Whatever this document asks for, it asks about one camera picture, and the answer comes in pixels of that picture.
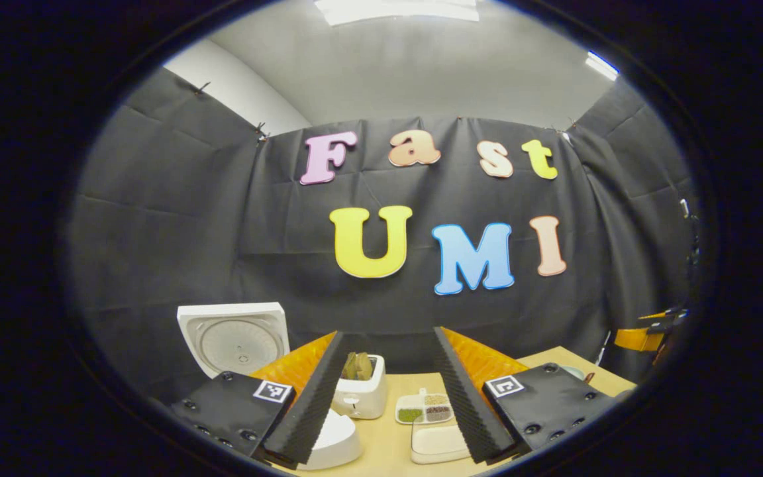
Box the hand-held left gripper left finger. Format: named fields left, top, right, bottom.
left=170, top=330, right=350, bottom=468

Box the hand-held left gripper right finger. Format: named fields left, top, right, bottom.
left=433, top=326, right=621, bottom=464

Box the small ceiling light panel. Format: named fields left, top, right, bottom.
left=585, top=52, right=619, bottom=81

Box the white rice cooker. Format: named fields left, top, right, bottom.
left=177, top=302, right=362, bottom=471

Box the large ceiling light panel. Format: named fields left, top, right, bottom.
left=315, top=0, right=480, bottom=26

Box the white toaster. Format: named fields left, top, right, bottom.
left=332, top=354, right=387, bottom=420

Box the white divided dish of beans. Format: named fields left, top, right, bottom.
left=395, top=388, right=455, bottom=425

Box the black backdrop cloth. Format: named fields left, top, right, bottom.
left=67, top=66, right=700, bottom=405

